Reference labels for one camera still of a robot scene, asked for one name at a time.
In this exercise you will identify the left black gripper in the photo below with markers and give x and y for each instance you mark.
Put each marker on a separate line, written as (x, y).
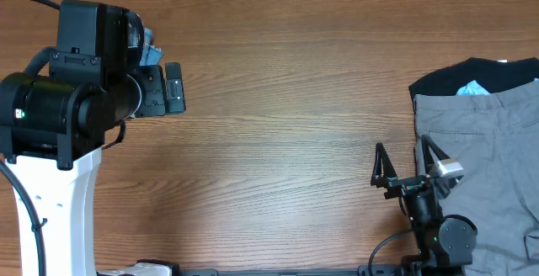
(155, 103)

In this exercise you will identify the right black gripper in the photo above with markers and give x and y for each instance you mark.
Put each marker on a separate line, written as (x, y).
(403, 185)

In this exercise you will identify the light blue denim jeans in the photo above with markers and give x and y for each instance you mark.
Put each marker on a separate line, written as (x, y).
(151, 55)

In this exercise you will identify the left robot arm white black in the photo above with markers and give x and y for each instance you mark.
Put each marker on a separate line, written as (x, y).
(54, 118)

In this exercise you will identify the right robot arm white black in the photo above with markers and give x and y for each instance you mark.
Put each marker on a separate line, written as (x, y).
(444, 242)

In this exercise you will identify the grey folded trousers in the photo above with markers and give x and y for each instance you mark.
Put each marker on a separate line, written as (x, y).
(495, 138)

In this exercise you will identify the light blue folded garment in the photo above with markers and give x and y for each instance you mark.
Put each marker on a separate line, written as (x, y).
(471, 89)

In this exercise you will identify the black folded garment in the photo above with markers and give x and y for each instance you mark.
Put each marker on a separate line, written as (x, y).
(493, 76)

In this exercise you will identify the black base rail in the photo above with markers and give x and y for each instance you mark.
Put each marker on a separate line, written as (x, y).
(154, 267)

